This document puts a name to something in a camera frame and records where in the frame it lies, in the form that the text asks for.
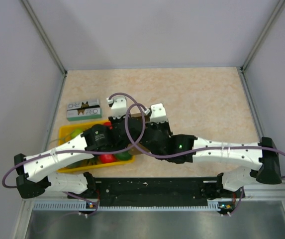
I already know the brown cardboard box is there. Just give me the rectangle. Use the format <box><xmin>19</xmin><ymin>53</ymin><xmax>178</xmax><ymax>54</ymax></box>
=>
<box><xmin>129</xmin><ymin>113</ymin><xmax>150</xmax><ymax>156</ymax></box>

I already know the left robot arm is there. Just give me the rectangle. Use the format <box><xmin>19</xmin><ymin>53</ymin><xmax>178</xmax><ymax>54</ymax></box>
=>
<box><xmin>14</xmin><ymin>117</ymin><xmax>146</xmax><ymax>199</ymax></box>

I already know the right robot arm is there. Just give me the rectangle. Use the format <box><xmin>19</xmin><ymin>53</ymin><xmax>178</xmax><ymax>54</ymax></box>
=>
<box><xmin>140</xmin><ymin>122</ymin><xmax>282</xmax><ymax>197</ymax></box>

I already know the green toothpaste box front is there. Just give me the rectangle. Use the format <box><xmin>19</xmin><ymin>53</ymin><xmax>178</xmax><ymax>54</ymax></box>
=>
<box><xmin>67</xmin><ymin>107</ymin><xmax>102</xmax><ymax>121</ymax></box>

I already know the red apple back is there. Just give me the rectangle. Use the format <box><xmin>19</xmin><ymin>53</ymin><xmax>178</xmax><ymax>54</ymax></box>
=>
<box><xmin>103</xmin><ymin>121</ymin><xmax>112</xmax><ymax>130</ymax></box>

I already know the red apple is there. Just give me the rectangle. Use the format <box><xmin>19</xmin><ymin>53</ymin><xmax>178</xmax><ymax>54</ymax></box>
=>
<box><xmin>103</xmin><ymin>121</ymin><xmax>112</xmax><ymax>130</ymax></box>
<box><xmin>99</xmin><ymin>154</ymin><xmax>117</xmax><ymax>164</ymax></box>

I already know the green lime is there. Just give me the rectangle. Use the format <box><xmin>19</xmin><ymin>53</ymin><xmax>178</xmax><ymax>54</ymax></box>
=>
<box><xmin>114</xmin><ymin>151</ymin><xmax>132</xmax><ymax>161</ymax></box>

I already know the red apple front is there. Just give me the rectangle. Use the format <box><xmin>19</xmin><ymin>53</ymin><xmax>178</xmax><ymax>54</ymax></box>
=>
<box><xmin>99</xmin><ymin>154</ymin><xmax>117</xmax><ymax>164</ymax></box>

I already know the green leafy vegetable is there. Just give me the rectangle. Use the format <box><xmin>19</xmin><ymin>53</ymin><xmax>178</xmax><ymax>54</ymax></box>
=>
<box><xmin>82</xmin><ymin>157</ymin><xmax>99</xmax><ymax>166</ymax></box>

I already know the green pear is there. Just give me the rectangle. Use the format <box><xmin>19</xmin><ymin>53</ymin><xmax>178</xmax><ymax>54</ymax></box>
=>
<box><xmin>70</xmin><ymin>128</ymin><xmax>84</xmax><ymax>139</ymax></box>

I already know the yellow plastic tray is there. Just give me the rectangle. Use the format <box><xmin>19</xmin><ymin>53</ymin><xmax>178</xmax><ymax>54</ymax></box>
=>
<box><xmin>57</xmin><ymin>120</ymin><xmax>135</xmax><ymax>174</ymax></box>

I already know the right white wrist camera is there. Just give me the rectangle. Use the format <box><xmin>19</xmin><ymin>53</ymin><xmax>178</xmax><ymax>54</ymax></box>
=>
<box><xmin>144</xmin><ymin>103</ymin><xmax>168</xmax><ymax>123</ymax></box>

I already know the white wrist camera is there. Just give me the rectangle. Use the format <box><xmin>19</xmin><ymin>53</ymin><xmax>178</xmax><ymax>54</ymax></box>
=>
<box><xmin>106</xmin><ymin>96</ymin><xmax>127</xmax><ymax>119</ymax></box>
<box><xmin>144</xmin><ymin>103</ymin><xmax>168</xmax><ymax>123</ymax></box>

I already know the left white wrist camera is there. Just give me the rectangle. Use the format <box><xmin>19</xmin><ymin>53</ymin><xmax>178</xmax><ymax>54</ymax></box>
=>
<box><xmin>106</xmin><ymin>96</ymin><xmax>127</xmax><ymax>119</ymax></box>

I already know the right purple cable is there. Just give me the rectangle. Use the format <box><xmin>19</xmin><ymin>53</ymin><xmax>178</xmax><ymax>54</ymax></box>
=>
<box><xmin>124</xmin><ymin>103</ymin><xmax>285</xmax><ymax>216</ymax></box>

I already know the purple cable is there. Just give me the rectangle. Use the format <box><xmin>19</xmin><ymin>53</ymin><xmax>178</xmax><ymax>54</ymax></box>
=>
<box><xmin>124</xmin><ymin>103</ymin><xmax>285</xmax><ymax>216</ymax></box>
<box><xmin>2</xmin><ymin>92</ymin><xmax>139</xmax><ymax>216</ymax></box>

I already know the grey slotted cable duct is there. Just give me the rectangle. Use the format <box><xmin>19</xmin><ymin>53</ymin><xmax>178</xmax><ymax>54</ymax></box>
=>
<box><xmin>32</xmin><ymin>199</ymin><xmax>232</xmax><ymax>212</ymax></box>

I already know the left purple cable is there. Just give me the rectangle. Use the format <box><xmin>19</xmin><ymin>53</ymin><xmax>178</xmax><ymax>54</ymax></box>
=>
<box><xmin>2</xmin><ymin>92</ymin><xmax>139</xmax><ymax>216</ymax></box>

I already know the left aluminium frame post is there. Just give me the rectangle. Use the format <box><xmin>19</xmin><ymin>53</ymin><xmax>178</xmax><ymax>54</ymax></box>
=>
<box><xmin>19</xmin><ymin>0</ymin><xmax>67</xmax><ymax>76</ymax></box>

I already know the aluminium frame post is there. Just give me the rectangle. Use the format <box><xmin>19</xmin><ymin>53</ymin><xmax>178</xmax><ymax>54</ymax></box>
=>
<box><xmin>240</xmin><ymin>0</ymin><xmax>285</xmax><ymax>72</ymax></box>
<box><xmin>19</xmin><ymin>0</ymin><xmax>67</xmax><ymax>76</ymax></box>

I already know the right aluminium frame post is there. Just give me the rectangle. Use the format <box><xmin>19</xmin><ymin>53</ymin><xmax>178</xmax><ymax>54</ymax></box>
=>
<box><xmin>240</xmin><ymin>0</ymin><xmax>285</xmax><ymax>72</ymax></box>

